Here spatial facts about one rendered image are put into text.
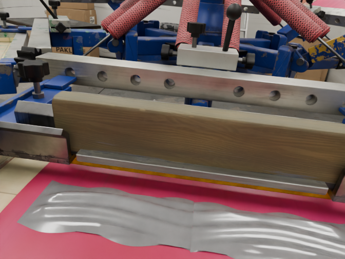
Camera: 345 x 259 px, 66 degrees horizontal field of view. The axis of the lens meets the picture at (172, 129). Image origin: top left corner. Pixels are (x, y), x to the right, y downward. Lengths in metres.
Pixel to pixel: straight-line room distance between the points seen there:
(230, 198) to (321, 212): 0.11
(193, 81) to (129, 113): 0.24
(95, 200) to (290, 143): 0.23
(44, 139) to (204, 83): 0.31
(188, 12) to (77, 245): 0.67
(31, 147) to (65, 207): 0.09
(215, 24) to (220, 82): 0.56
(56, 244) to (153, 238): 0.09
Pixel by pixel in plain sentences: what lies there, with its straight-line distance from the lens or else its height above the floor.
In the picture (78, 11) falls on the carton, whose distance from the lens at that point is 4.34.
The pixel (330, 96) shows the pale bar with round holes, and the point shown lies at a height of 1.03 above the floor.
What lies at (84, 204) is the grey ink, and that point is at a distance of 0.32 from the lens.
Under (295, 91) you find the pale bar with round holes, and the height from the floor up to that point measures 1.03.
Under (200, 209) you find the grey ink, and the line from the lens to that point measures 0.32.
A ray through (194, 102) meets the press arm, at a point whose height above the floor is 0.92.
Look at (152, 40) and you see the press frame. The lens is 1.01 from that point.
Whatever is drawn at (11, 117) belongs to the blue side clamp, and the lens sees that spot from 0.44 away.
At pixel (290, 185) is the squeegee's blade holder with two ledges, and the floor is 0.99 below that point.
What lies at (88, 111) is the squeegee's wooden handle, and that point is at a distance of 0.32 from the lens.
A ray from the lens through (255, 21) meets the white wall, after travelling 4.48.
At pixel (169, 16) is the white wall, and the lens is 4.46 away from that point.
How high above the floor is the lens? 1.18
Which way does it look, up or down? 27 degrees down
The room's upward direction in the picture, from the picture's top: 5 degrees clockwise
